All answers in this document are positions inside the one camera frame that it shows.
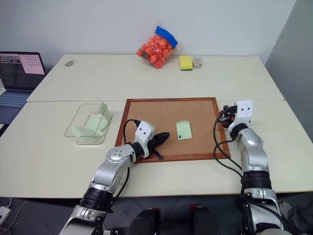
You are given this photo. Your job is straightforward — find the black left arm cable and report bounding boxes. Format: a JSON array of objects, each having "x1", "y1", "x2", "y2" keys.
[{"x1": 123, "y1": 118, "x2": 140, "y2": 145}]

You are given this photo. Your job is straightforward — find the bag of orange balls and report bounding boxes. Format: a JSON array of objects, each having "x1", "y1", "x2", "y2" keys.
[{"x1": 136, "y1": 20, "x2": 182, "y2": 70}]

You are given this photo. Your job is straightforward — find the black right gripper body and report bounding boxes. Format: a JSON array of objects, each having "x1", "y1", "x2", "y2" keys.
[{"x1": 224, "y1": 105, "x2": 238, "y2": 129}]

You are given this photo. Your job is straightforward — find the open laptop computer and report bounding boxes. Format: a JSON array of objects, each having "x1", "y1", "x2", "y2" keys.
[{"x1": 0, "y1": 51, "x2": 47, "y2": 126}]

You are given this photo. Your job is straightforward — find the white power strip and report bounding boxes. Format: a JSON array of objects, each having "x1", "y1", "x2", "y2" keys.
[{"x1": 0, "y1": 206, "x2": 12, "y2": 225}]

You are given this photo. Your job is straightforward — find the green sticky note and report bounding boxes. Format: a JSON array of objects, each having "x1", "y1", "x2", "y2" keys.
[
  {"x1": 84, "y1": 117, "x2": 109, "y2": 129},
  {"x1": 176, "y1": 120, "x2": 193, "y2": 141},
  {"x1": 70, "y1": 126, "x2": 105, "y2": 138},
  {"x1": 98, "y1": 102, "x2": 113, "y2": 124}
]

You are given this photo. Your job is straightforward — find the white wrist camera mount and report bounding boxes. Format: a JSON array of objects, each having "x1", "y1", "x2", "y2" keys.
[
  {"x1": 234, "y1": 99, "x2": 254, "y2": 126},
  {"x1": 134, "y1": 120, "x2": 157, "y2": 159}
]

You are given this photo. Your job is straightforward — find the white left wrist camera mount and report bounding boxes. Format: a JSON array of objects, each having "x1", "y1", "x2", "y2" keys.
[{"x1": 134, "y1": 120, "x2": 157, "y2": 159}]

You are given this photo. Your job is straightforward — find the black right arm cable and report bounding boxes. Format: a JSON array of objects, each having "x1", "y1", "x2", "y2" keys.
[{"x1": 213, "y1": 117, "x2": 246, "y2": 178}]

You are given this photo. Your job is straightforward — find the wood framed cork board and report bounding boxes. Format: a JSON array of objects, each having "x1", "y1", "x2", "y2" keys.
[{"x1": 114, "y1": 97, "x2": 232, "y2": 165}]

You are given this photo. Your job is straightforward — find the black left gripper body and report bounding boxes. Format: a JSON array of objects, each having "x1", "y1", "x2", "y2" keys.
[{"x1": 148, "y1": 134, "x2": 159, "y2": 154}]

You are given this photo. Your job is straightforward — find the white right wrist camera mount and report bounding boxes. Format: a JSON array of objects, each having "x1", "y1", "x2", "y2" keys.
[{"x1": 234, "y1": 99, "x2": 254, "y2": 126}]

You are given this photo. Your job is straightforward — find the dark rounded shape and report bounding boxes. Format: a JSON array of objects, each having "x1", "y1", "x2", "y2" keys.
[{"x1": 189, "y1": 205, "x2": 222, "y2": 235}]

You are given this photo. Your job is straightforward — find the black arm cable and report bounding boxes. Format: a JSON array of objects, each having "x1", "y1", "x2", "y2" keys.
[
  {"x1": 213, "y1": 117, "x2": 246, "y2": 178},
  {"x1": 123, "y1": 118, "x2": 140, "y2": 145}
]

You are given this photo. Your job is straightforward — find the clear plastic box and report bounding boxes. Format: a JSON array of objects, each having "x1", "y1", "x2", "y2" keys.
[{"x1": 64, "y1": 102, "x2": 113, "y2": 146}]

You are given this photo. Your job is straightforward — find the yellow green sponge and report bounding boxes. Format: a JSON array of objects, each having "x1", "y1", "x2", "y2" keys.
[{"x1": 179, "y1": 55, "x2": 195, "y2": 72}]

